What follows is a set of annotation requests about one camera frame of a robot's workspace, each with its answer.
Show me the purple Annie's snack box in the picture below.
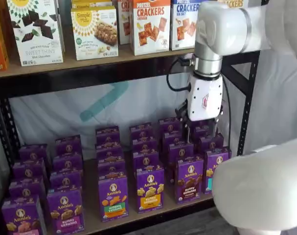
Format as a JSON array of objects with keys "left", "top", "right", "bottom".
[
  {"left": 52, "top": 153, "right": 84, "bottom": 173},
  {"left": 129, "top": 125, "right": 154, "bottom": 141},
  {"left": 95, "top": 143, "right": 123, "bottom": 158},
  {"left": 95, "top": 126, "right": 120, "bottom": 145},
  {"left": 199, "top": 134, "right": 225, "bottom": 151},
  {"left": 98, "top": 166, "right": 127, "bottom": 179},
  {"left": 12, "top": 159, "right": 46, "bottom": 179},
  {"left": 162, "top": 132, "right": 185, "bottom": 147},
  {"left": 192, "top": 126, "right": 214, "bottom": 141},
  {"left": 8, "top": 176, "right": 46, "bottom": 199},
  {"left": 133, "top": 151, "right": 161, "bottom": 172},
  {"left": 191, "top": 120, "right": 212, "bottom": 128},
  {"left": 49, "top": 170, "right": 83, "bottom": 191},
  {"left": 55, "top": 135, "right": 82, "bottom": 155},
  {"left": 131, "top": 139, "right": 159, "bottom": 154},
  {"left": 97, "top": 155, "right": 126, "bottom": 169},
  {"left": 167, "top": 143, "right": 195, "bottom": 172},
  {"left": 18, "top": 144, "right": 50, "bottom": 162},
  {"left": 159, "top": 118, "right": 185, "bottom": 134}
]

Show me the blue sea salt crackers box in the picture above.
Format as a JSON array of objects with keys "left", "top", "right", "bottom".
[{"left": 170, "top": 0, "right": 200, "bottom": 51}]

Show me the purple Annie's box yellow label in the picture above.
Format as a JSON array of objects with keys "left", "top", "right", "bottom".
[{"left": 136, "top": 168, "right": 165, "bottom": 213}]

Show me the purple chocolate bunny grahams box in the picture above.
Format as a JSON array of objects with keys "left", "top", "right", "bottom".
[{"left": 175, "top": 158, "right": 204, "bottom": 204}]

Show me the white Sweet Thins box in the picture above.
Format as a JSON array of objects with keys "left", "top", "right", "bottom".
[
  {"left": 6, "top": 0, "right": 65, "bottom": 67},
  {"left": 57, "top": 0, "right": 66, "bottom": 53}
]

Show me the orange cheddar pretzel crackers box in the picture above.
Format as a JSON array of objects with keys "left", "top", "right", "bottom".
[
  {"left": 117, "top": 0, "right": 132, "bottom": 46},
  {"left": 130, "top": 0, "right": 170, "bottom": 56}
]

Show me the purple Annie's box pink label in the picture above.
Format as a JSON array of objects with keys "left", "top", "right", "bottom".
[{"left": 1, "top": 195, "right": 43, "bottom": 235}]

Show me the almond flour bar box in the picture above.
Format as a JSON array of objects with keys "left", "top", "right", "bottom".
[
  {"left": 71, "top": 0, "right": 116, "bottom": 12},
  {"left": 71, "top": 6, "right": 119, "bottom": 61}
]

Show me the purple Annie's box green label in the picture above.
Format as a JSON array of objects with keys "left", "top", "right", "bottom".
[{"left": 98, "top": 176, "right": 129, "bottom": 223}]

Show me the thin black hanging cable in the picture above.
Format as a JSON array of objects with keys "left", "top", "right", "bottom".
[{"left": 223, "top": 77, "right": 231, "bottom": 147}]

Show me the black metal shelving rack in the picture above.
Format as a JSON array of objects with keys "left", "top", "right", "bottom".
[{"left": 0, "top": 50, "right": 261, "bottom": 235}]

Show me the yellow honey mustard crackers box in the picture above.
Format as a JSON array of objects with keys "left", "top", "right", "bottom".
[{"left": 218, "top": 0, "right": 249, "bottom": 10}]

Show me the purple Annie's box teal label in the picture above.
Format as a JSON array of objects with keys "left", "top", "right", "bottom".
[{"left": 203, "top": 147, "right": 232, "bottom": 194}]

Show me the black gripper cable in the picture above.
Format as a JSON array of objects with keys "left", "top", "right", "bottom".
[{"left": 166, "top": 56, "right": 196, "bottom": 93}]

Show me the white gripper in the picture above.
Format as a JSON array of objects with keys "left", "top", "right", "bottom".
[{"left": 175, "top": 72, "right": 224, "bottom": 145}]

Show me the purple Annie's bunny grahams box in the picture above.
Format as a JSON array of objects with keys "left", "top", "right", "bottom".
[{"left": 46, "top": 188, "right": 86, "bottom": 233}]

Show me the white sheet with teal print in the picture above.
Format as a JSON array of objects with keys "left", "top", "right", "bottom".
[{"left": 8, "top": 52, "right": 297, "bottom": 162}]

